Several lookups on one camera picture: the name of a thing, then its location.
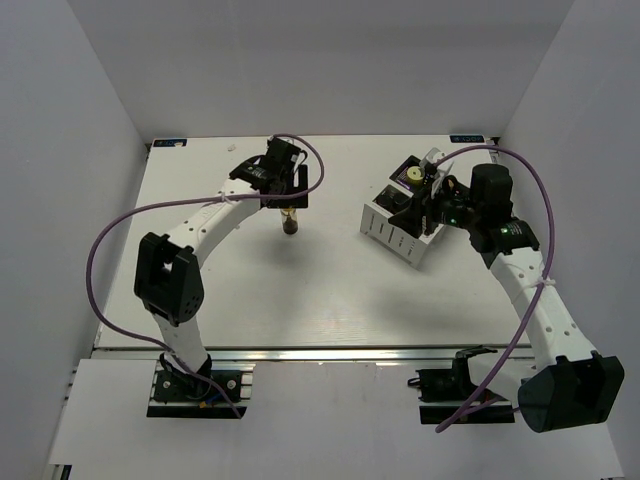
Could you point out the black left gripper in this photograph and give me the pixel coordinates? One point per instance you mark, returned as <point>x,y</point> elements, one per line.
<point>292,190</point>

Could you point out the tall gold oil spray bottle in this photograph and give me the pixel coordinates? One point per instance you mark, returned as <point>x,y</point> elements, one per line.
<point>289,221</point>

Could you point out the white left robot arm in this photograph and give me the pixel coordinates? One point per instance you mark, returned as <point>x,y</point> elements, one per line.
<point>168,271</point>

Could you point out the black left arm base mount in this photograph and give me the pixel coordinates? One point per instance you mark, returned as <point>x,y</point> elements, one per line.
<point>175,394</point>

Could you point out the small black-lid pepper jar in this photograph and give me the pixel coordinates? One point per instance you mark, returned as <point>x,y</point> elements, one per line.
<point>391,200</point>

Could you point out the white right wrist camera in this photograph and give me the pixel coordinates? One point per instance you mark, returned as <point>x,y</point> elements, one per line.
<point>434,173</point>

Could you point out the blue table corner label left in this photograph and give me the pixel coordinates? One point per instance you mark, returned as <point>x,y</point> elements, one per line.
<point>169,143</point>

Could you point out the small gold-cap brown bottle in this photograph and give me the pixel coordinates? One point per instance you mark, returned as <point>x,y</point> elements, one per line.
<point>450,186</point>

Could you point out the blue table corner label right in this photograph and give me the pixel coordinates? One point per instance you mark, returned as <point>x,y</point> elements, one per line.
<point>467,139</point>

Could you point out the black two-slot organizer box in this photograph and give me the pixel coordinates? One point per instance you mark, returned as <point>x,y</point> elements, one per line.
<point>398,181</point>

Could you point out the blue table corner label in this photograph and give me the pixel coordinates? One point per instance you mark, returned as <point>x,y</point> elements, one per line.
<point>169,143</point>
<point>467,139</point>

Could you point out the aluminium table front rail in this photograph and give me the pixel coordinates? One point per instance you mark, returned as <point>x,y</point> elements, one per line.
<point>392,354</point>

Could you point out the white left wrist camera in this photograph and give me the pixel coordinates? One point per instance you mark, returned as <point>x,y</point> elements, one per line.
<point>282,151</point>

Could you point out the white two-slot organizer box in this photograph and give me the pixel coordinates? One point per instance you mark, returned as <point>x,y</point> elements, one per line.
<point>374,224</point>

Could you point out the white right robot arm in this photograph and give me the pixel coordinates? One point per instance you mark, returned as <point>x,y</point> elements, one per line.
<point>569,384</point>

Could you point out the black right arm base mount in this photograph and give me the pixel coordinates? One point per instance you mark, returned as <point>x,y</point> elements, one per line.
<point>442,390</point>

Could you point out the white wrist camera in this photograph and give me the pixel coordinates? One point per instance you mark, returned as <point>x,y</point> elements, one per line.
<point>282,151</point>
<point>434,173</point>

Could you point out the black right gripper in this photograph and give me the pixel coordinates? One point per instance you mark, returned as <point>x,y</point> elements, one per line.
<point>410,218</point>

